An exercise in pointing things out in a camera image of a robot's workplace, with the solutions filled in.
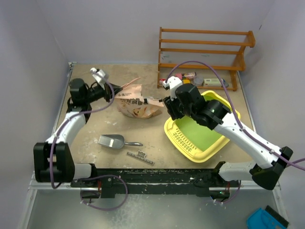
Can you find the pink patterned bottle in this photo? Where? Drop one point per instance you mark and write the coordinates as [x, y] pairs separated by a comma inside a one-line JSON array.
[[189, 76]]

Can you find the yellow green litter box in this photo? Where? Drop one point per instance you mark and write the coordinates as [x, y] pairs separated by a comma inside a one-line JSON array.
[[197, 143]]

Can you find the pale green box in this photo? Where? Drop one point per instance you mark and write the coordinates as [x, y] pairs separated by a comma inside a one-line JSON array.
[[212, 82]]

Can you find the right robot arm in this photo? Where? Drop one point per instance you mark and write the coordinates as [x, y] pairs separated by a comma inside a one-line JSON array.
[[268, 160]]

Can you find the silver metal scoop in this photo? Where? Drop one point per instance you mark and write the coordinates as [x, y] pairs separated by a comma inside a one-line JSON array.
[[115, 141]]

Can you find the orange wooden shelf rack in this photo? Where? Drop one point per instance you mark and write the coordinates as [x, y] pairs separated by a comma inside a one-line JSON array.
[[238, 62]]

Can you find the blue dustpan with brush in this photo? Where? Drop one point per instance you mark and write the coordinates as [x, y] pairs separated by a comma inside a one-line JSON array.
[[266, 218]]

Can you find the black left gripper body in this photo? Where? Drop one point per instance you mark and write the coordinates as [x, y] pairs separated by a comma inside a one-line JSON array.
[[105, 92]]

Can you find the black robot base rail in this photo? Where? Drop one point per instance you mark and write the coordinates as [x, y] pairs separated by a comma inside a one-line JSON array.
[[109, 182]]

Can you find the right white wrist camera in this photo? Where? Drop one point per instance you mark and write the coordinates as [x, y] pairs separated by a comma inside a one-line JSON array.
[[172, 83]]

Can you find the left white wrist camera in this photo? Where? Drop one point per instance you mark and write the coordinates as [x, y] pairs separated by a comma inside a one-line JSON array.
[[100, 76]]

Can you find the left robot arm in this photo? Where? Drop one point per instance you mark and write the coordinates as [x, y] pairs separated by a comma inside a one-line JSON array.
[[53, 161]]

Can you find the pink cat litter bag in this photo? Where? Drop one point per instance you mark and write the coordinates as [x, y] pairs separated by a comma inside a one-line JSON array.
[[130, 102]]

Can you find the white bag sealing clip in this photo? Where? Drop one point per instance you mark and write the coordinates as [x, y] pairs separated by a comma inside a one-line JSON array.
[[141, 156]]

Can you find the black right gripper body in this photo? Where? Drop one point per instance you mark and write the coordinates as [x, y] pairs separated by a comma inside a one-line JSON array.
[[177, 109]]

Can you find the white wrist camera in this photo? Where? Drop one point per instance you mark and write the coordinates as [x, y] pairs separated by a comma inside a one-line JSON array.
[[172, 83], [100, 76]]

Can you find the yellow grey eraser block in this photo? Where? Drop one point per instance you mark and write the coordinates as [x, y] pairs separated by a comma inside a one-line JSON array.
[[186, 81]]

